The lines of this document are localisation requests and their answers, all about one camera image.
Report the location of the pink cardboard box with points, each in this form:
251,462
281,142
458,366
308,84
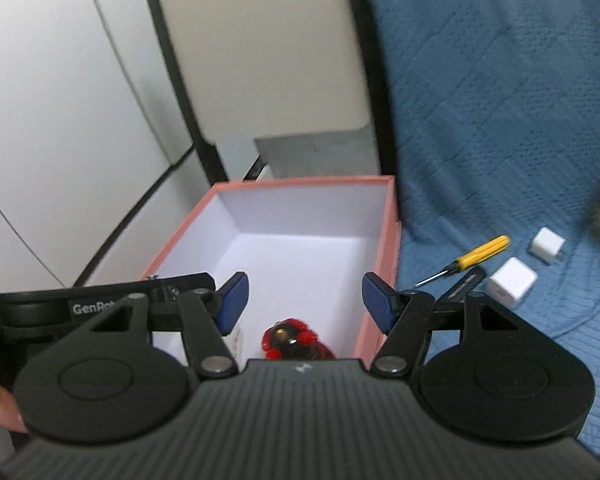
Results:
300,260

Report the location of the white plush toy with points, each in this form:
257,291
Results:
235,342

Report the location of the small black device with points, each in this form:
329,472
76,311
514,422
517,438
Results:
462,285

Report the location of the red and black figurine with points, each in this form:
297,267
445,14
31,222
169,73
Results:
292,340

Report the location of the white charger cube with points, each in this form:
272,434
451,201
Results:
511,282
547,244

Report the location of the beige chair with black frame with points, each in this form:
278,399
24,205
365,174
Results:
265,60

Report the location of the white wardrobe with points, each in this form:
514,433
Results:
60,110

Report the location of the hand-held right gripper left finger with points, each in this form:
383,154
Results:
232,305

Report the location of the person's left hand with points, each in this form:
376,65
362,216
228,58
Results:
0,407

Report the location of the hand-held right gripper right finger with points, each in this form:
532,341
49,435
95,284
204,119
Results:
377,305

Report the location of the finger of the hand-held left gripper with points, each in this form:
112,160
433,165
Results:
195,281

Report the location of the blue quilted blanket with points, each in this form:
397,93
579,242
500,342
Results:
490,110

